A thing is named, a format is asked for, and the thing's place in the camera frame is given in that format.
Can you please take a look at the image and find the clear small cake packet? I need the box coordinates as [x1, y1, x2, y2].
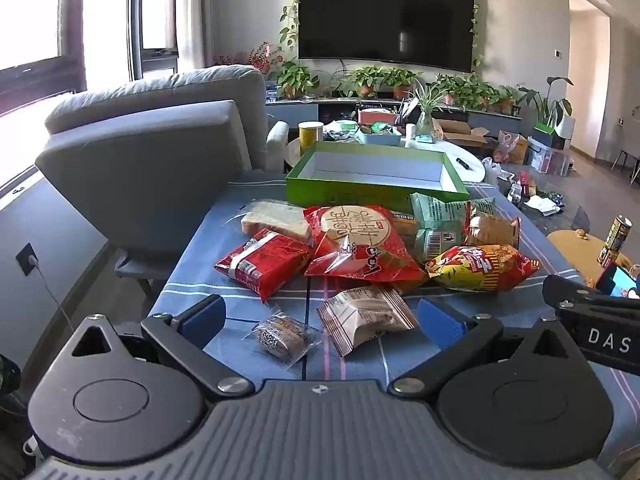
[242, 310, 323, 372]

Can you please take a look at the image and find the orange flat packet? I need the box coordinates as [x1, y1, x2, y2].
[390, 211, 419, 241]

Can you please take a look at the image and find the green snack bag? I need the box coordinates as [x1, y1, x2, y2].
[410, 192, 496, 264]

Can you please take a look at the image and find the yellow black can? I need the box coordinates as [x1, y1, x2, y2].
[597, 215, 632, 267]

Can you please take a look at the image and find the window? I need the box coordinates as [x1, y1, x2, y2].
[0, 0, 181, 117]

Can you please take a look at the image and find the white curtain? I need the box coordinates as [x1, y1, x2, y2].
[175, 0, 217, 69]

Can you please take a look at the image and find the clear storage box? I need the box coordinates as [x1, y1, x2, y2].
[527, 137, 577, 177]

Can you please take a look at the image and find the orange bread packet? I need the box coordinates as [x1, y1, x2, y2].
[465, 205, 522, 251]

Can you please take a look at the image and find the large plant in white pot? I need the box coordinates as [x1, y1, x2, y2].
[517, 76, 577, 139]

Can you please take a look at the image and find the dark round table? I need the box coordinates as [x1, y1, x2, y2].
[480, 160, 592, 237]

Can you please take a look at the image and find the spider plant in glass vase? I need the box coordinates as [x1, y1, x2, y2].
[402, 80, 452, 137]

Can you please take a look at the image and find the black television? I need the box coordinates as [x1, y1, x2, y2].
[297, 0, 476, 73]

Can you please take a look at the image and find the white round table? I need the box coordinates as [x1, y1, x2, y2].
[284, 135, 487, 185]

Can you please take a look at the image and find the black wall socket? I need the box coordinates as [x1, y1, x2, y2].
[16, 243, 40, 277]

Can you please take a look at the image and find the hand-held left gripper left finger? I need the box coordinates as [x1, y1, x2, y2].
[69, 294, 255, 402]

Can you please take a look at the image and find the yellow red chip bag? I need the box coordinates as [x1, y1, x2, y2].
[426, 244, 542, 293]

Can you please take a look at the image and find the plastic bag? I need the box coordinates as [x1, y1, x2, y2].
[492, 130, 529, 164]

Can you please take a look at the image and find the blue storage basket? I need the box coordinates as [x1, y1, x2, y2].
[357, 126, 404, 147]

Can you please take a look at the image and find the pink storage basket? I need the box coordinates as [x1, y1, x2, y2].
[357, 107, 399, 127]

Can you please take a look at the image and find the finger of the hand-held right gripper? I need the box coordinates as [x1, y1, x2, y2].
[542, 273, 640, 312]

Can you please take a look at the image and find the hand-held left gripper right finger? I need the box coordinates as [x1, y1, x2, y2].
[389, 297, 577, 402]

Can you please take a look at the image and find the brown striped pastry packet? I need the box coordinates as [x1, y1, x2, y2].
[317, 285, 418, 358]

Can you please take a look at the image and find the sandwich bread packet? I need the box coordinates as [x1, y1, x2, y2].
[223, 200, 314, 244]

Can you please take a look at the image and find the white power cable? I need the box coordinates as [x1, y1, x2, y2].
[31, 257, 77, 322]

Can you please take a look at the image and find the potted green plant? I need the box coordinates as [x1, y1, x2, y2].
[275, 60, 321, 101]
[385, 67, 418, 101]
[435, 74, 501, 111]
[345, 66, 388, 98]
[495, 85, 524, 116]

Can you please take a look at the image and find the grey sofa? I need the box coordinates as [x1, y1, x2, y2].
[35, 65, 291, 281]

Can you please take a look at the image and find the smartphone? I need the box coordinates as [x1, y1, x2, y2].
[596, 262, 640, 302]

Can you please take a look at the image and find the yellow stool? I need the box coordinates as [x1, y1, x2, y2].
[546, 230, 634, 287]

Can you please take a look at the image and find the green cardboard box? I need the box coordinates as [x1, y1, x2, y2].
[285, 141, 471, 209]

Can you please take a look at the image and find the red rice cracker bag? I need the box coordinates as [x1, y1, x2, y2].
[302, 205, 428, 284]

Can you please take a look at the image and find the yellow canister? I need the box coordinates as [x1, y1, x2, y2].
[298, 121, 325, 158]

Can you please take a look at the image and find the red packet with white band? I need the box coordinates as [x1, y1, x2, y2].
[215, 229, 313, 303]

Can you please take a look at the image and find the red flower decoration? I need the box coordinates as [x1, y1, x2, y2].
[247, 42, 282, 77]

